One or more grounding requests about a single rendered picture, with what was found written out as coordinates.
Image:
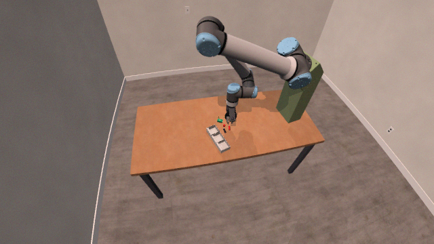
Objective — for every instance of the white rack of labelled bins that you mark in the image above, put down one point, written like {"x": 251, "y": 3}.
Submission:
{"x": 218, "y": 138}

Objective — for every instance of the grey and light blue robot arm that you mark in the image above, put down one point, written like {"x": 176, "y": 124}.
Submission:
{"x": 291, "y": 64}

